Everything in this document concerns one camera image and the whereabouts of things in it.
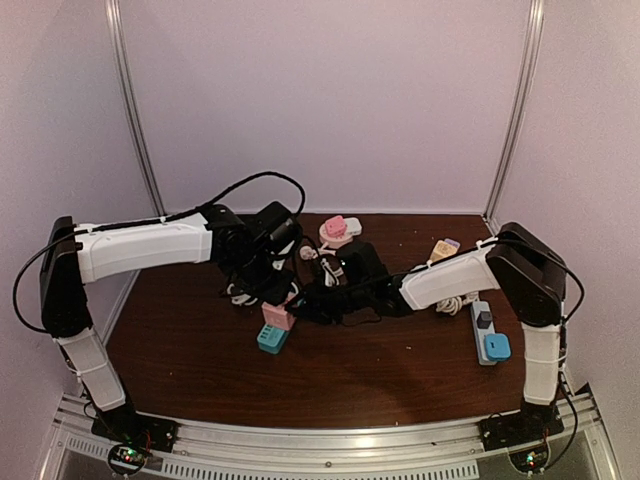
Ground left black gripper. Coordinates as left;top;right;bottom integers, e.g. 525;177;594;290
228;250;296;307

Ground white knotted purple-strip cable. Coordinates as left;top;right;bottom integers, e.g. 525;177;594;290
434;291;478;317

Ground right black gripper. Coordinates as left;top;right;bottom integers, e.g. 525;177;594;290
285;279;371;327

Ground teal power strip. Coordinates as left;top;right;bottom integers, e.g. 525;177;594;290
256;324;290;355

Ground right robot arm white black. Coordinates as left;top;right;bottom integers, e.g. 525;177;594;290
285;222;567;442

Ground pink round socket base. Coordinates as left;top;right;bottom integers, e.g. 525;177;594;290
319;224;354;250

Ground pink plug adapter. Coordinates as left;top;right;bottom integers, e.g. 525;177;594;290
324;215;347;239

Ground blue charger plug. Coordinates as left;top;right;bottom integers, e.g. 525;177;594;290
484;333;512;363

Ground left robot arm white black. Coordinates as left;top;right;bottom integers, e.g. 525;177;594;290
40;201;302;444

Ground front aluminium rail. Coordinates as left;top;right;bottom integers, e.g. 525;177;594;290
35;393;623;479

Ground white coiled round-socket cable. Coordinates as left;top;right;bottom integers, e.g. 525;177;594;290
298;242;347;289

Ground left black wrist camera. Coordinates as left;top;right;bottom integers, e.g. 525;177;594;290
247;201;302;254

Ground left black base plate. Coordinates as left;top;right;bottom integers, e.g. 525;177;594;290
91;410;178;453

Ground beige cube socket adapter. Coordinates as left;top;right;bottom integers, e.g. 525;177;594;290
429;240;457;262

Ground white plug adapter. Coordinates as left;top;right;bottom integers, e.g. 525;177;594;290
343;217;363;237

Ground pink cube socket adapter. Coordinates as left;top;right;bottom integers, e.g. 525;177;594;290
261;302;296;331

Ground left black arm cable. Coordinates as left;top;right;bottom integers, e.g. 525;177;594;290
12;170;307;333

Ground right aluminium frame post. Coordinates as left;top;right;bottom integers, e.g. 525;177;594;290
483;0;545;233

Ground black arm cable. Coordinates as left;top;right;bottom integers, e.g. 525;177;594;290
12;170;307;333
349;237;586;331

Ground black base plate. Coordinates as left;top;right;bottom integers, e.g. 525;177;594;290
91;410;178;453
478;411;564;451

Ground aluminium frame post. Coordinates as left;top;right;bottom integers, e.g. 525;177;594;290
104;0;166;216
483;0;545;233

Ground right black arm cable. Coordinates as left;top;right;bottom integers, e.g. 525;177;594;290
349;237;586;331

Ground left aluminium frame post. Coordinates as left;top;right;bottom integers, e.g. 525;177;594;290
104;0;166;216

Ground grey power strip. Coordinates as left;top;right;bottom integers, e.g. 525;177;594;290
470;301;497;366

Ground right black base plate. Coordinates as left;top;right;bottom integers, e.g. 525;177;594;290
478;411;564;451

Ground purple power strip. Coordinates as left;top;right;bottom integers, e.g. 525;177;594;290
443;238;460;253

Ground black charger plug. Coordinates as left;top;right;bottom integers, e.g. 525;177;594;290
476;310;493;330

